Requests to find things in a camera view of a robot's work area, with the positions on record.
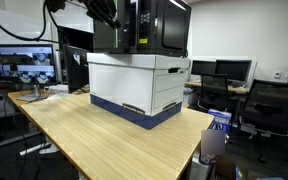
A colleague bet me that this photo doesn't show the black office chair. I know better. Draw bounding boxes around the black office chair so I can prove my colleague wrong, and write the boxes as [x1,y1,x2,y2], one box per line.
[198,73,229,111]
[239,79,288,137]

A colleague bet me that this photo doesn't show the white and blue bankers box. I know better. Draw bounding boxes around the white and blue bankers box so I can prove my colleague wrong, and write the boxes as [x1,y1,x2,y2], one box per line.
[87,53,190,129]

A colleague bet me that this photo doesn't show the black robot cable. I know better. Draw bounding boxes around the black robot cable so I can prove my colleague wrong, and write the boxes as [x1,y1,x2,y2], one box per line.
[0,0,60,44]

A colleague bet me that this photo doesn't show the black office chair right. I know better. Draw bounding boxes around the black office chair right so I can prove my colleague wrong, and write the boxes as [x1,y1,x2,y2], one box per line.
[239,79,288,137]

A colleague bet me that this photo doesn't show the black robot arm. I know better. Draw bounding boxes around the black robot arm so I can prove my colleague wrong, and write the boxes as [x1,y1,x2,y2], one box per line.
[46,0,121,29]

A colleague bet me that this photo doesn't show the blue and white cardboard box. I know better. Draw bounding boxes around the blue and white cardboard box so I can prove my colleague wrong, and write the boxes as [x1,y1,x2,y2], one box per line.
[208,109,232,134]

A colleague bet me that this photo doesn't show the computer monitor showing camera views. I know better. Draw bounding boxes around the computer monitor showing camera views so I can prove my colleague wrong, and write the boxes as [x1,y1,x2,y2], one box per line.
[0,44,57,102]

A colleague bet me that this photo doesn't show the black office chair middle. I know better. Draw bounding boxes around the black office chair middle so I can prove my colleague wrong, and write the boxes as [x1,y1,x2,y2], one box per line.
[198,73,229,111]

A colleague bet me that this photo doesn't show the black microwave oven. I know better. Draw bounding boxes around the black microwave oven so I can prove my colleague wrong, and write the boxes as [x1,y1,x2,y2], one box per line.
[93,0,192,57]

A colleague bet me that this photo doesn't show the black monitor pair on desk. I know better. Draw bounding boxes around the black monitor pair on desk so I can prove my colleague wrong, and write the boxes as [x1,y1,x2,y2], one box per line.
[191,59,252,82]

